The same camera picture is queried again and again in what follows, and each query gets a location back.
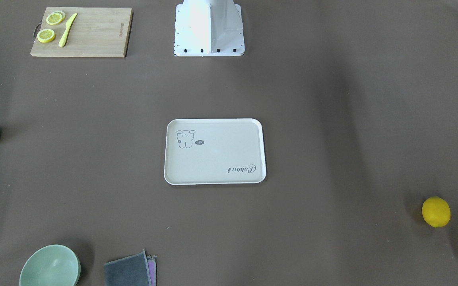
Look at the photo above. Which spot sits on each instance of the pale green bowl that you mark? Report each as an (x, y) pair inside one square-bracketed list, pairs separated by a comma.
[(52, 265)]

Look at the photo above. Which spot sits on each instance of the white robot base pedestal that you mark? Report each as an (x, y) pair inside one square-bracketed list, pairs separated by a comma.
[(208, 28)]

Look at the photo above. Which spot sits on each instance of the lemon slice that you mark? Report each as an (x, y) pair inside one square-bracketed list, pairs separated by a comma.
[(55, 18), (46, 35)]

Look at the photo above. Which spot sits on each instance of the yellow lemon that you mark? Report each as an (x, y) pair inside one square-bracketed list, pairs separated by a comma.
[(436, 212)]

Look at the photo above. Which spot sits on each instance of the lower lemon slice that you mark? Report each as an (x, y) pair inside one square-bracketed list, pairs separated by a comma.
[(46, 35)]

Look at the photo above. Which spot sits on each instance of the purple cloth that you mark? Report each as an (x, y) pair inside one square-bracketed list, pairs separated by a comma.
[(152, 267)]

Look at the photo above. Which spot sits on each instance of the grey folded cloth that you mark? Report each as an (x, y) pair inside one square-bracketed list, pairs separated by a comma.
[(127, 271)]

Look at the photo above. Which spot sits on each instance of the yellow plastic knife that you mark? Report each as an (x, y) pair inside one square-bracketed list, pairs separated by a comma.
[(63, 40)]

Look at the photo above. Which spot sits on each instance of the white rectangular tray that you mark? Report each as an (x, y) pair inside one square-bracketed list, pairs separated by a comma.
[(214, 151)]

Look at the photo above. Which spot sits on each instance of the upper lemon slice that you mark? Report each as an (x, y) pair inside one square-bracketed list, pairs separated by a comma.
[(55, 18)]

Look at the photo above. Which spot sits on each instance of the bamboo cutting board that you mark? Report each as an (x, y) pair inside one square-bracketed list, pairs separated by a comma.
[(95, 32)]

